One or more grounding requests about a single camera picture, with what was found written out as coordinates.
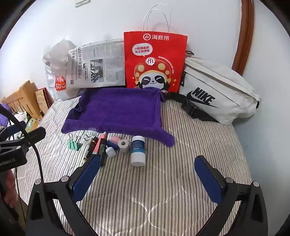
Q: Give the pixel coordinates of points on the folded newspaper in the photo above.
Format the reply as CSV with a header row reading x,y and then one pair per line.
x,y
97,65

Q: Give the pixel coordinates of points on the white waist bag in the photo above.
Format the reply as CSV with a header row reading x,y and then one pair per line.
x,y
215,86

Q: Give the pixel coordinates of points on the striped bed cover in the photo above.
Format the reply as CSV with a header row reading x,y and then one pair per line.
x,y
147,192

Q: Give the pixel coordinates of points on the purple towel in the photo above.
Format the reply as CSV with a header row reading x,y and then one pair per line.
x,y
117,111

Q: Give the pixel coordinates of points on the red panda paper bag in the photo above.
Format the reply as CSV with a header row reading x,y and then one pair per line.
x,y
154,56

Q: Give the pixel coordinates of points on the white plastic shopping bag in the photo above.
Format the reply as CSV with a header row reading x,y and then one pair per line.
x,y
56,74

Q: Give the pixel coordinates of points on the brown wooden door frame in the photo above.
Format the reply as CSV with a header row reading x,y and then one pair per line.
x,y
244,34

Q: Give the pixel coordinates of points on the person's left hand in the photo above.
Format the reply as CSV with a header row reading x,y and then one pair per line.
x,y
8,186

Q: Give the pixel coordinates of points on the white patterned cloth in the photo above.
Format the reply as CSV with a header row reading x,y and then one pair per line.
x,y
20,118

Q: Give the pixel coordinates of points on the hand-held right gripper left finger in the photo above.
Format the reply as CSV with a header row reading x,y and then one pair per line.
x,y
87,179

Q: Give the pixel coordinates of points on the white bottle blue label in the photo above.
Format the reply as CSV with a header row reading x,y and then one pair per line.
x,y
137,152

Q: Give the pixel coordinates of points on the green binder clip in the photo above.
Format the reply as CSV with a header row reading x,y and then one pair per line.
x,y
74,145

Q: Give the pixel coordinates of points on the illustrated book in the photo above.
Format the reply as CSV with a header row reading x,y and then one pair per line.
x,y
43,99

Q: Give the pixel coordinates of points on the dark lipstick tube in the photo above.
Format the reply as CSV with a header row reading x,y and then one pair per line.
x,y
91,147

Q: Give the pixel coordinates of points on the purple cloth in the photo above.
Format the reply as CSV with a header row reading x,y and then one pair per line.
x,y
3,115

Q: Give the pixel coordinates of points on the black tube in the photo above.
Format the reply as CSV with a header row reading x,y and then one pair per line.
x,y
103,154

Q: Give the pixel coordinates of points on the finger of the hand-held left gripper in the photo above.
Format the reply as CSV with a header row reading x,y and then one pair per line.
x,y
36,135

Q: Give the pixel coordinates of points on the white tape roll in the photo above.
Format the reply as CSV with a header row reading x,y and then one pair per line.
x,y
123,145

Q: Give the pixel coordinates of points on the clear plastic case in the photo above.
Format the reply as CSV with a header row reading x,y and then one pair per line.
x,y
91,131

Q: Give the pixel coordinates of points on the pink highlighter pen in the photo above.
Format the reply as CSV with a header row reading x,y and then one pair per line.
x,y
99,144

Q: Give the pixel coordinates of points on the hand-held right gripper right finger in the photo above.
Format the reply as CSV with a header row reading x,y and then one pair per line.
x,y
209,179

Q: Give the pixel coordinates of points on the small white cap bottle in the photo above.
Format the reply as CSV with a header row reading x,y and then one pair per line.
x,y
111,152

